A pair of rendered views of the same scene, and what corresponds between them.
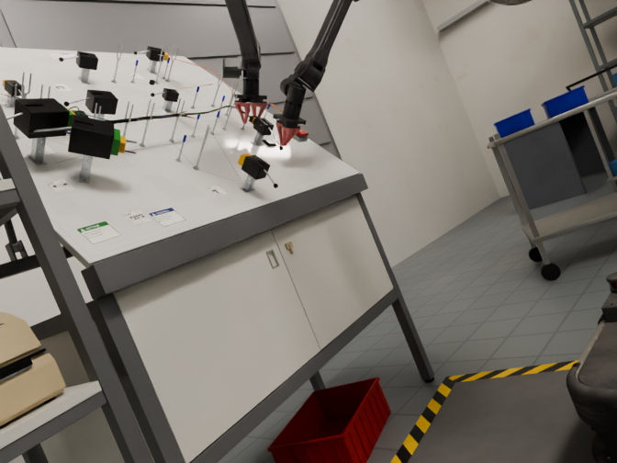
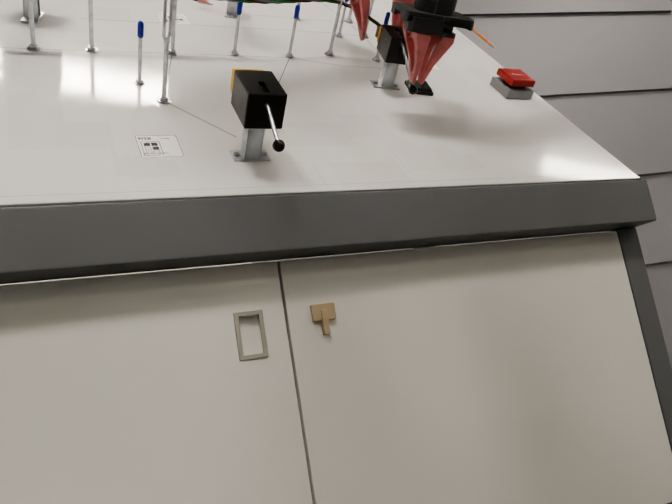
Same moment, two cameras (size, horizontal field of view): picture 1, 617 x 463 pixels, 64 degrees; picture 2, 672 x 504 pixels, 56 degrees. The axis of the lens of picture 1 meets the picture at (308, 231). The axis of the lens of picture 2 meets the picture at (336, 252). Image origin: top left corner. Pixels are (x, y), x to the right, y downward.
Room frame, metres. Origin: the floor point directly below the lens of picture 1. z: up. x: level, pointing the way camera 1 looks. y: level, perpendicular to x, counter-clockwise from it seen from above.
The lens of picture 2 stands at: (0.87, -0.32, 0.67)
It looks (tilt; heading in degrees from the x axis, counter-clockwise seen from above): 10 degrees up; 29
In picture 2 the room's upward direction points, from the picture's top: 9 degrees counter-clockwise
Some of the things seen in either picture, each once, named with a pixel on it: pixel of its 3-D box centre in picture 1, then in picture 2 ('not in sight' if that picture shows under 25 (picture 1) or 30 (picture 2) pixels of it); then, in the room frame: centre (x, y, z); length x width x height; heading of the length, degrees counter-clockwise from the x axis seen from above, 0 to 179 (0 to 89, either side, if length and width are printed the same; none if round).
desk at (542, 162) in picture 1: (556, 155); not in sight; (5.25, -2.75, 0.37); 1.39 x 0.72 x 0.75; 134
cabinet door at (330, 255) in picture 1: (339, 263); (498, 390); (1.70, -0.06, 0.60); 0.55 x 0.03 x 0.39; 144
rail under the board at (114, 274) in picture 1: (269, 216); (277, 228); (1.47, 0.09, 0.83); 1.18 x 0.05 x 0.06; 144
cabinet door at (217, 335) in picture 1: (233, 327); (33, 487); (1.26, 0.27, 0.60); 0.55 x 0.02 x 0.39; 144
